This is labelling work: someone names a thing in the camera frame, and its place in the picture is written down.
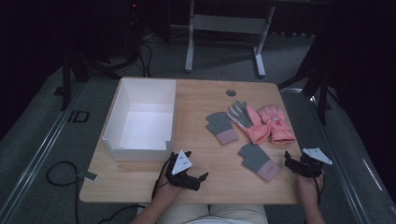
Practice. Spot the black tripod stand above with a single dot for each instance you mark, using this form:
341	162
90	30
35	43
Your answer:
322	93
66	84

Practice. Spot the white box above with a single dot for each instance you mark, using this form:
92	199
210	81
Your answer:
141	127

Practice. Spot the grey tag on table edge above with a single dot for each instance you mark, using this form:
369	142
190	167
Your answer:
88	176

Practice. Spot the grey knit glove pink cuff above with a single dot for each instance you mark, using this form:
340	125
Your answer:
258	160
221	127

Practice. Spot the grey round table grommet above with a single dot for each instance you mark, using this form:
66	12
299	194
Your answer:
231	92

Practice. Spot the pink glove with printed patch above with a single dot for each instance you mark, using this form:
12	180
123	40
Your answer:
277	124

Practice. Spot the grey metal desk frame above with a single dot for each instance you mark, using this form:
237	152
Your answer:
229	24

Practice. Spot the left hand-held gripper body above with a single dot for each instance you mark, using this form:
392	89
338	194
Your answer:
182	163

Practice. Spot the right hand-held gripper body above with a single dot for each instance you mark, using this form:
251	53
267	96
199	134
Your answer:
311	166

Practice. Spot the metal floor rail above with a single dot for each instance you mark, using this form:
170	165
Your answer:
339	161
40	155

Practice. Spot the person's left hand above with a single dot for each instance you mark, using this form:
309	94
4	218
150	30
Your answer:
166	189

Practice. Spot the pink glove with grey palm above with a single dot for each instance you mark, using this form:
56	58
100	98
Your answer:
249	123

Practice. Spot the person's lap in beige trousers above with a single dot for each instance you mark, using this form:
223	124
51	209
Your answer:
214	214

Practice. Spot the person's right hand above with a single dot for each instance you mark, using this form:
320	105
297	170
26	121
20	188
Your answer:
308	188

